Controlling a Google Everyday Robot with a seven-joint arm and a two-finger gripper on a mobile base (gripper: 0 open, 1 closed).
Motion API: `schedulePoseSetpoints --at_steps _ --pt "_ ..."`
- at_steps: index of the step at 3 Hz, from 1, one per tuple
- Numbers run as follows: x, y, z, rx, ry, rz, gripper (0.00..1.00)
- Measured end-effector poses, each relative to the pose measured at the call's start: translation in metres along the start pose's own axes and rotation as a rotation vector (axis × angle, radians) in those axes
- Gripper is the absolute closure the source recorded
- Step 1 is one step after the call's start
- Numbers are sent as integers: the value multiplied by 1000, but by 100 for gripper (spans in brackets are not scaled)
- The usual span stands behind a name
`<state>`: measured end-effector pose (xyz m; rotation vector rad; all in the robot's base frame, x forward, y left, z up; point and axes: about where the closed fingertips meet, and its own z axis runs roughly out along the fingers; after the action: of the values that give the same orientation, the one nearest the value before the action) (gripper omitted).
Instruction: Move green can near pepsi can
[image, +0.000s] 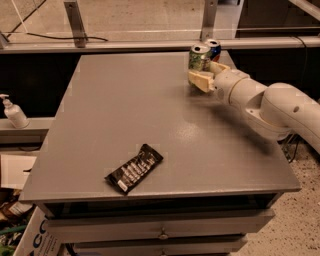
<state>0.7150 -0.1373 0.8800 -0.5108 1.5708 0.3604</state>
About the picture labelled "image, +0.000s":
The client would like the white cardboard box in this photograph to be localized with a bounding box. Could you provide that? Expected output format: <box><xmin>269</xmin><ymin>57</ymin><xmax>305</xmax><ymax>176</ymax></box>
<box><xmin>13</xmin><ymin>207</ymin><xmax>61</xmax><ymax>256</ymax></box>

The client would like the lower grey drawer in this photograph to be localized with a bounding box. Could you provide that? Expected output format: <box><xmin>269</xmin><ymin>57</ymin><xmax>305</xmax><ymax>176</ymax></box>
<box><xmin>75</xmin><ymin>235</ymin><xmax>247</xmax><ymax>256</ymax></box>

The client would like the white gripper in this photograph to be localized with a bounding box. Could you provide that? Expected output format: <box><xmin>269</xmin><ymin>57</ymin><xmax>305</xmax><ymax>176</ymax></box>
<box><xmin>188</xmin><ymin>61</ymin><xmax>249</xmax><ymax>104</ymax></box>

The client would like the black floor cable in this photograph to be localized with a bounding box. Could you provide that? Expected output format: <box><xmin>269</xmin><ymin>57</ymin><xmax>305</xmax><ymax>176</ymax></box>
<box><xmin>6</xmin><ymin>31</ymin><xmax>110</xmax><ymax>43</ymax></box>

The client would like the white pump bottle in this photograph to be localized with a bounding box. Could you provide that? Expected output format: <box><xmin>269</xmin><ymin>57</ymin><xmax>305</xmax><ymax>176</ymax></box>
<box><xmin>0</xmin><ymin>94</ymin><xmax>29</xmax><ymax>129</ymax></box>

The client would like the grey drawer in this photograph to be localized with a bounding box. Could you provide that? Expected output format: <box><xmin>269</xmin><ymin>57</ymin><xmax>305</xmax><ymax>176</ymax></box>
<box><xmin>75</xmin><ymin>235</ymin><xmax>247</xmax><ymax>256</ymax></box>
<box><xmin>47</xmin><ymin>209</ymin><xmax>275</xmax><ymax>243</ymax></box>

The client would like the upper grey drawer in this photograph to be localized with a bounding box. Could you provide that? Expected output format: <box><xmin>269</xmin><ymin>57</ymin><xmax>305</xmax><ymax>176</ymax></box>
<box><xmin>47</xmin><ymin>209</ymin><xmax>275</xmax><ymax>243</ymax></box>

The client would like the blue pepsi can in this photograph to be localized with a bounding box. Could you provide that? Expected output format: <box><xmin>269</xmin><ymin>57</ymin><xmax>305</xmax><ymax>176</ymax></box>
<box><xmin>205</xmin><ymin>39</ymin><xmax>221</xmax><ymax>62</ymax></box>

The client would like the white paper sheet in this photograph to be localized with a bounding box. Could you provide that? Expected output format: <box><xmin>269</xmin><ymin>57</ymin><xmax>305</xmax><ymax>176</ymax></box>
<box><xmin>0</xmin><ymin>154</ymin><xmax>36</xmax><ymax>190</ymax></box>

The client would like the green soda can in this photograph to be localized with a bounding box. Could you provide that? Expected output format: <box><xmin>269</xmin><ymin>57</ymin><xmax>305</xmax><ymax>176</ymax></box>
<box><xmin>188</xmin><ymin>43</ymin><xmax>211</xmax><ymax>71</ymax></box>

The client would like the left metal post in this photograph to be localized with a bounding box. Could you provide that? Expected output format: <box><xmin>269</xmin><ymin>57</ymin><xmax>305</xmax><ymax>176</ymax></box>
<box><xmin>64</xmin><ymin>0</ymin><xmax>87</xmax><ymax>48</ymax></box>

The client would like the right metal post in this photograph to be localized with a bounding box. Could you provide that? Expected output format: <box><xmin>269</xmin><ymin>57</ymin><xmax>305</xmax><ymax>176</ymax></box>
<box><xmin>200</xmin><ymin>0</ymin><xmax>218</xmax><ymax>41</ymax></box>

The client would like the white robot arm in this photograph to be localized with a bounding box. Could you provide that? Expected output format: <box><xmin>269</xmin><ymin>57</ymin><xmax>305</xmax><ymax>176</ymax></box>
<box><xmin>188</xmin><ymin>62</ymin><xmax>320</xmax><ymax>153</ymax></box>

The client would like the metal post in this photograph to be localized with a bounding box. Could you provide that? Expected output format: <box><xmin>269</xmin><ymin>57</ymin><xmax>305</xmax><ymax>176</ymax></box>
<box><xmin>200</xmin><ymin>0</ymin><xmax>218</xmax><ymax>41</ymax></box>
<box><xmin>64</xmin><ymin>0</ymin><xmax>87</xmax><ymax>48</ymax></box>

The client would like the black snack bar wrapper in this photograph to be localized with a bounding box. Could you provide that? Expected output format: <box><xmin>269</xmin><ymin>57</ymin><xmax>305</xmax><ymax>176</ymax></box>
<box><xmin>105</xmin><ymin>144</ymin><xmax>163</xmax><ymax>195</ymax></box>

